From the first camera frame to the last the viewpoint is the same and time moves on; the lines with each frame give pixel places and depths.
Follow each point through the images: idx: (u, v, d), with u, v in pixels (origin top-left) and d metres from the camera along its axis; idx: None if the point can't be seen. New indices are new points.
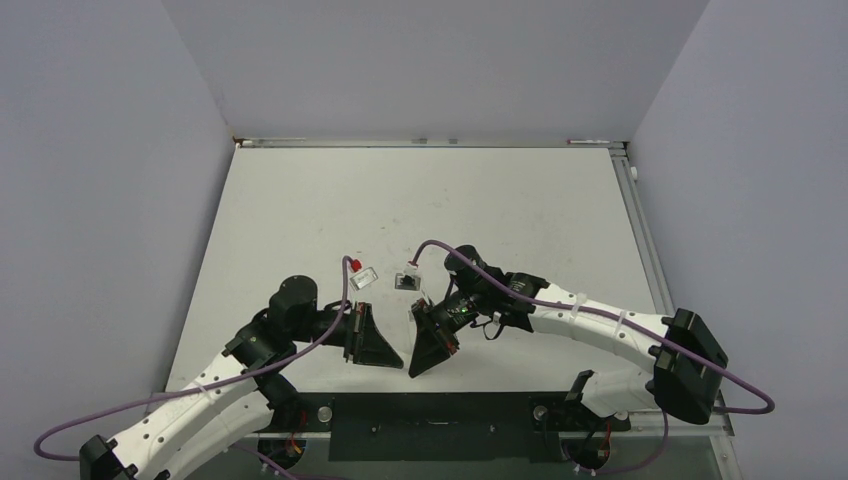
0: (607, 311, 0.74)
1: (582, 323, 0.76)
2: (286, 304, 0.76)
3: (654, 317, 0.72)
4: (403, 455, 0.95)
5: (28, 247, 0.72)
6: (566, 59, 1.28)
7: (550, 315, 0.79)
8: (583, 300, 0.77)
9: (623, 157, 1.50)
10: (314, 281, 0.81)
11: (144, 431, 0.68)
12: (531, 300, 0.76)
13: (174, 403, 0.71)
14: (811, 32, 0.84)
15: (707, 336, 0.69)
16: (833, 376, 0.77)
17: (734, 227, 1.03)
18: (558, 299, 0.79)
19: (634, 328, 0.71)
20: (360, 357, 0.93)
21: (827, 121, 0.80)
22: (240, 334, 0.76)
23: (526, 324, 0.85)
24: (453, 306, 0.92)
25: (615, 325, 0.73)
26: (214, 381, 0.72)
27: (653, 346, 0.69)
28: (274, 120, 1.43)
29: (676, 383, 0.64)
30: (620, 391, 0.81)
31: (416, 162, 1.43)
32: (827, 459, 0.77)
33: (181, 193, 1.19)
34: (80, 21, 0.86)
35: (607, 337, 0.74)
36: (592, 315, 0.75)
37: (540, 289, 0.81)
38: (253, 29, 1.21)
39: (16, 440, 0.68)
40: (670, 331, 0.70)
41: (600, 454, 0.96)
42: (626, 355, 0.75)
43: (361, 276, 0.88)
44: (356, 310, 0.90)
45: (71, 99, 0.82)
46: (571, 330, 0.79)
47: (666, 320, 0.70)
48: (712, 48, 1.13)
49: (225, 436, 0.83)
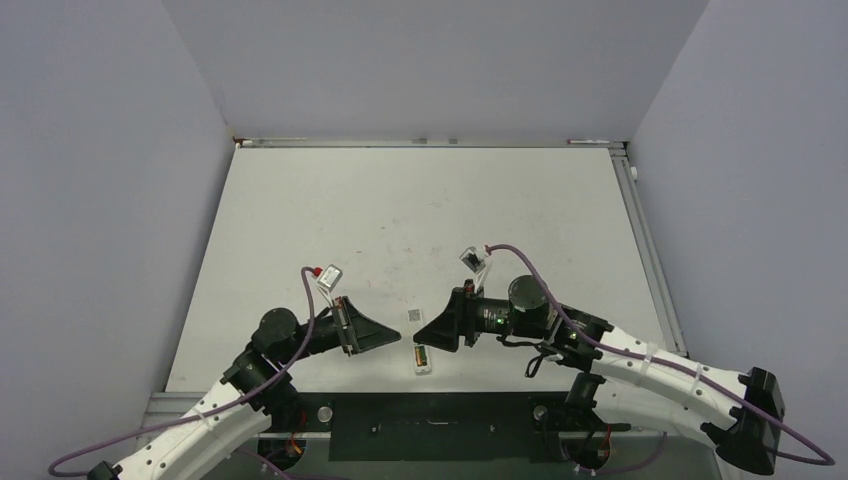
0: (684, 366, 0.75)
1: (654, 375, 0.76)
2: (266, 342, 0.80)
3: (730, 374, 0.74)
4: (403, 455, 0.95)
5: (27, 245, 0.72)
6: (566, 58, 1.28)
7: (618, 364, 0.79)
8: (656, 352, 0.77)
9: (623, 157, 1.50)
10: (290, 311, 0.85)
11: (147, 457, 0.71)
12: (597, 344, 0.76)
13: (175, 430, 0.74)
14: (812, 31, 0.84)
15: (778, 395, 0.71)
16: (834, 376, 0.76)
17: (735, 227, 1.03)
18: (626, 347, 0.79)
19: (713, 386, 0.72)
20: (361, 347, 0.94)
21: (829, 119, 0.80)
22: (237, 362, 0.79)
23: (583, 365, 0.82)
24: (492, 310, 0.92)
25: (691, 381, 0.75)
26: (212, 407, 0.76)
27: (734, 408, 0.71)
28: (274, 119, 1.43)
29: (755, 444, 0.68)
30: (657, 416, 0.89)
31: (416, 162, 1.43)
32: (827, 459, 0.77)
33: (181, 193, 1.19)
34: (79, 19, 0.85)
35: (682, 392, 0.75)
36: (666, 368, 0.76)
37: (603, 333, 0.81)
38: (253, 27, 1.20)
39: (17, 440, 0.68)
40: (748, 392, 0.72)
41: (600, 454, 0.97)
42: (695, 407, 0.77)
43: (327, 276, 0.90)
44: (335, 303, 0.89)
45: (69, 97, 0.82)
46: (636, 378, 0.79)
47: (743, 379, 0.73)
48: (713, 47, 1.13)
49: (223, 449, 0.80)
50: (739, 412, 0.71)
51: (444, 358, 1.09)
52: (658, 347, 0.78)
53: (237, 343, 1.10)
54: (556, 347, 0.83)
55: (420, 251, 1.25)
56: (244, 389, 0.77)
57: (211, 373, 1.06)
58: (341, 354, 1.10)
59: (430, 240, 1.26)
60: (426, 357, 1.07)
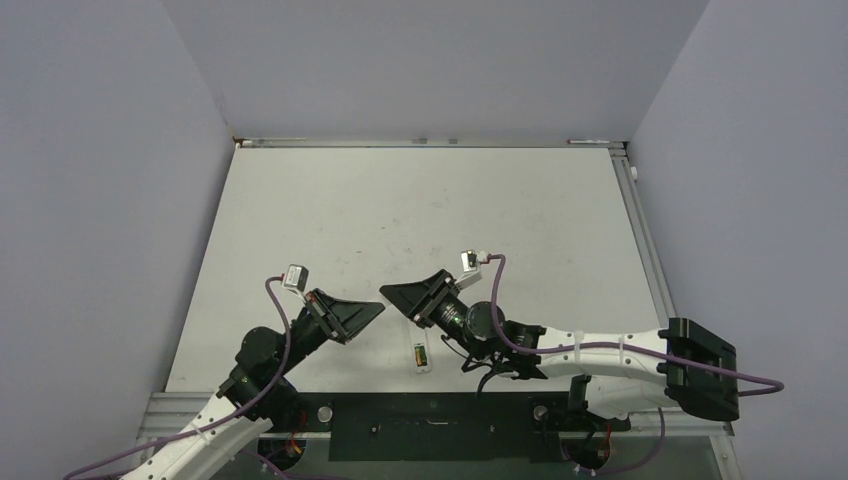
0: (606, 342, 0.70)
1: (586, 359, 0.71)
2: (251, 362, 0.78)
3: (652, 332, 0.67)
4: (402, 456, 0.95)
5: (27, 246, 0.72)
6: (566, 59, 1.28)
7: (555, 360, 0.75)
8: (582, 339, 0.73)
9: (623, 157, 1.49)
10: (272, 331, 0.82)
11: (148, 471, 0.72)
12: (534, 351, 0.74)
13: (173, 445, 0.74)
14: (811, 32, 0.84)
15: (706, 335, 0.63)
16: (833, 377, 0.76)
17: (735, 227, 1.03)
18: (559, 342, 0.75)
19: (636, 351, 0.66)
20: (349, 331, 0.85)
21: (829, 121, 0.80)
22: (233, 375, 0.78)
23: (540, 373, 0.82)
24: (453, 308, 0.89)
25: (617, 353, 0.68)
26: (209, 422, 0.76)
27: (661, 364, 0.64)
28: (275, 119, 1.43)
29: (695, 395, 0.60)
30: (634, 396, 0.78)
31: (416, 162, 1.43)
32: (827, 461, 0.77)
33: (180, 193, 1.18)
34: (79, 22, 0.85)
35: (616, 367, 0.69)
36: (593, 350, 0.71)
37: (540, 338, 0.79)
38: (253, 28, 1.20)
39: (18, 440, 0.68)
40: (671, 344, 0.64)
41: (600, 454, 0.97)
42: (640, 376, 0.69)
43: (291, 275, 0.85)
44: (308, 299, 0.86)
45: (69, 99, 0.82)
46: (582, 368, 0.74)
47: (662, 333, 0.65)
48: (712, 48, 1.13)
49: (224, 454, 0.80)
50: (666, 367, 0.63)
51: (444, 359, 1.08)
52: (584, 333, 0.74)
53: (237, 343, 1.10)
54: (508, 364, 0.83)
55: (420, 251, 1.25)
56: (240, 402, 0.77)
57: (211, 372, 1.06)
58: (341, 354, 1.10)
59: (430, 240, 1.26)
60: (426, 357, 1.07)
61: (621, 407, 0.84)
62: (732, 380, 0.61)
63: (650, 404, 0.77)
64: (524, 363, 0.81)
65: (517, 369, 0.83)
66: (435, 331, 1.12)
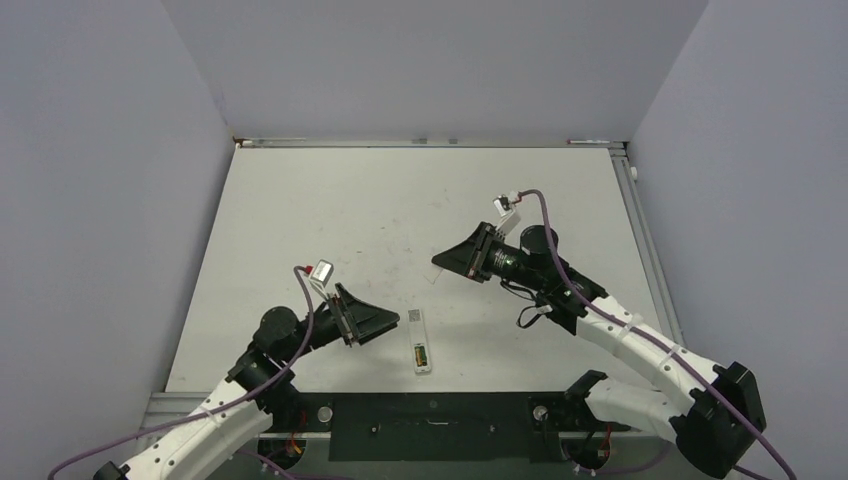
0: (661, 343, 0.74)
1: (629, 343, 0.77)
2: (269, 341, 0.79)
3: (707, 362, 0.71)
4: (403, 457, 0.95)
5: (27, 244, 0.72)
6: (566, 59, 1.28)
7: (599, 326, 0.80)
8: (639, 324, 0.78)
9: (623, 157, 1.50)
10: (293, 312, 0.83)
11: (154, 455, 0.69)
12: (587, 301, 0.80)
13: (182, 428, 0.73)
14: (812, 32, 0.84)
15: (756, 398, 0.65)
16: (833, 377, 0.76)
17: (735, 227, 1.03)
18: (613, 313, 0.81)
19: (681, 363, 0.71)
20: (362, 334, 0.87)
21: (829, 121, 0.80)
22: (242, 361, 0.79)
23: (570, 324, 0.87)
24: (503, 253, 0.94)
25: (662, 357, 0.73)
26: (219, 404, 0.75)
27: (696, 390, 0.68)
28: (275, 119, 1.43)
29: (707, 428, 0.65)
30: (636, 411, 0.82)
31: (416, 162, 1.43)
32: (826, 461, 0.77)
33: (181, 192, 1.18)
34: (79, 22, 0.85)
35: (652, 365, 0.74)
36: (642, 339, 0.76)
37: (597, 297, 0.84)
38: (253, 28, 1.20)
39: (18, 441, 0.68)
40: (718, 379, 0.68)
41: (600, 454, 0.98)
42: (663, 386, 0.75)
43: (319, 270, 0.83)
44: (331, 298, 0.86)
45: (68, 99, 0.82)
46: (616, 347, 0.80)
47: (717, 368, 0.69)
48: (712, 48, 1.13)
49: (227, 447, 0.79)
50: (701, 395, 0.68)
51: (445, 358, 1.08)
52: (642, 322, 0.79)
53: (238, 343, 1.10)
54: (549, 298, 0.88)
55: (420, 251, 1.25)
56: (248, 388, 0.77)
57: (211, 372, 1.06)
58: (340, 354, 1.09)
59: (430, 240, 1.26)
60: (426, 357, 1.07)
61: (614, 416, 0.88)
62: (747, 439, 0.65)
63: (647, 424, 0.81)
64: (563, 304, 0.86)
65: (552, 305, 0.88)
66: (436, 331, 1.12)
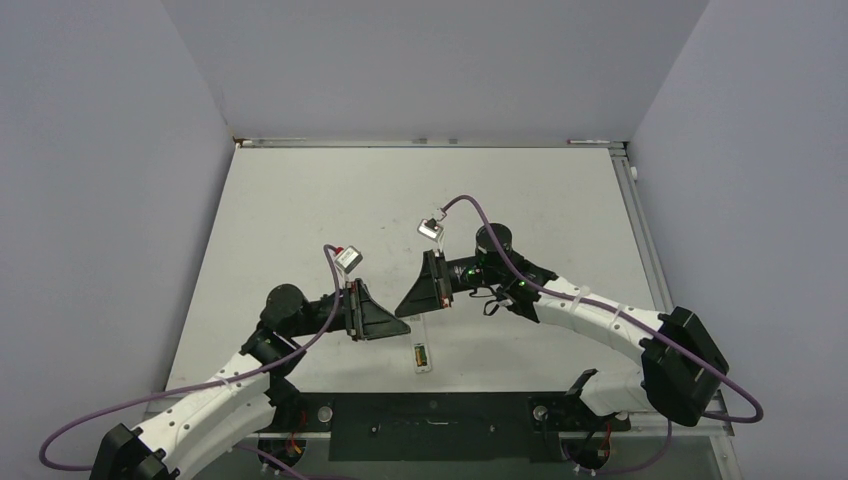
0: (606, 304, 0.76)
1: (580, 311, 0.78)
2: (278, 318, 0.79)
3: (652, 312, 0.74)
4: (403, 456, 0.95)
5: (27, 244, 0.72)
6: (566, 59, 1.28)
7: (553, 304, 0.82)
8: (587, 293, 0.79)
9: (623, 157, 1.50)
10: (298, 289, 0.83)
11: (169, 419, 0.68)
12: (538, 288, 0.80)
13: (197, 395, 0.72)
14: (811, 32, 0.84)
15: (705, 339, 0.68)
16: (833, 377, 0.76)
17: (735, 227, 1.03)
18: (564, 289, 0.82)
19: (628, 319, 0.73)
20: (367, 332, 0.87)
21: (828, 120, 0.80)
22: (252, 337, 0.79)
23: (532, 313, 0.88)
24: (461, 266, 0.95)
25: (611, 317, 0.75)
26: (235, 374, 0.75)
27: (644, 339, 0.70)
28: (275, 120, 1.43)
29: (660, 374, 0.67)
30: (616, 388, 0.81)
31: (416, 162, 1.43)
32: (826, 462, 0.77)
33: (180, 192, 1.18)
34: (79, 23, 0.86)
35: (604, 329, 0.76)
36: (592, 307, 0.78)
37: (549, 281, 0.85)
38: (253, 28, 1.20)
39: (17, 440, 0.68)
40: (665, 326, 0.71)
41: (600, 455, 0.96)
42: (617, 345, 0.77)
43: (345, 256, 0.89)
44: (349, 287, 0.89)
45: (68, 99, 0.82)
46: (572, 320, 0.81)
47: (662, 315, 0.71)
48: (712, 48, 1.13)
49: (231, 433, 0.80)
50: (649, 343, 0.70)
51: (445, 359, 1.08)
52: (591, 290, 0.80)
53: (237, 343, 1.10)
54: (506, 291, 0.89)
55: (420, 251, 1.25)
56: (262, 362, 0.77)
57: (211, 372, 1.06)
58: (340, 355, 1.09)
59: (430, 240, 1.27)
60: (426, 357, 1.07)
61: (609, 406, 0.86)
62: (706, 382, 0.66)
63: (640, 402, 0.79)
64: (522, 298, 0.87)
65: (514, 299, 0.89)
66: (436, 332, 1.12)
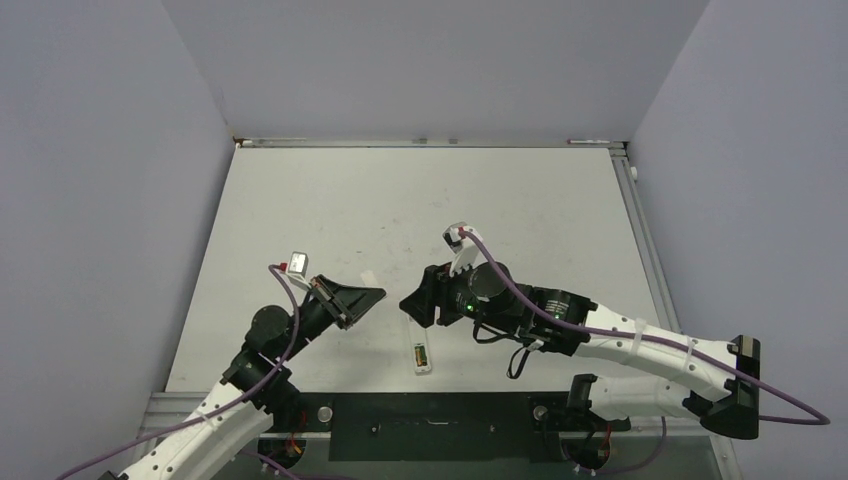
0: (675, 342, 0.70)
1: (646, 352, 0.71)
2: (262, 341, 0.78)
3: (714, 345, 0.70)
4: (402, 456, 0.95)
5: (28, 241, 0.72)
6: (567, 58, 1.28)
7: (607, 345, 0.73)
8: (643, 329, 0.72)
9: (623, 157, 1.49)
10: (282, 309, 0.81)
11: (153, 462, 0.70)
12: (586, 329, 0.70)
13: (178, 434, 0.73)
14: (812, 31, 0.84)
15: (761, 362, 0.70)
16: (833, 376, 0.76)
17: (734, 227, 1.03)
18: (613, 326, 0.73)
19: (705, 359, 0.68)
20: (354, 313, 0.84)
21: (827, 118, 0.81)
22: (236, 361, 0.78)
23: (570, 350, 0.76)
24: (463, 295, 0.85)
25: (682, 356, 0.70)
26: (215, 408, 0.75)
27: (728, 381, 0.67)
28: (275, 119, 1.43)
29: (750, 415, 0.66)
30: (645, 404, 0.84)
31: (416, 162, 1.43)
32: (824, 463, 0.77)
33: (180, 191, 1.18)
34: (79, 21, 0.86)
35: (674, 368, 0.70)
36: (655, 344, 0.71)
37: (587, 312, 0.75)
38: (252, 26, 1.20)
39: (18, 440, 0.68)
40: (738, 360, 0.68)
41: (600, 455, 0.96)
42: (682, 382, 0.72)
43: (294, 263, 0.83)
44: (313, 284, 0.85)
45: (67, 97, 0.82)
46: (627, 358, 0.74)
47: (734, 350, 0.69)
48: (713, 46, 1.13)
49: (229, 448, 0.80)
50: (732, 384, 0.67)
51: (444, 359, 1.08)
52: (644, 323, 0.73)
53: (236, 344, 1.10)
54: (537, 333, 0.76)
55: (420, 251, 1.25)
56: (244, 389, 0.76)
57: (211, 372, 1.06)
58: (339, 354, 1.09)
59: (431, 240, 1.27)
60: (426, 357, 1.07)
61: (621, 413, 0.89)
62: None
63: (657, 412, 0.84)
64: (564, 343, 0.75)
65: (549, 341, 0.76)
66: (435, 332, 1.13)
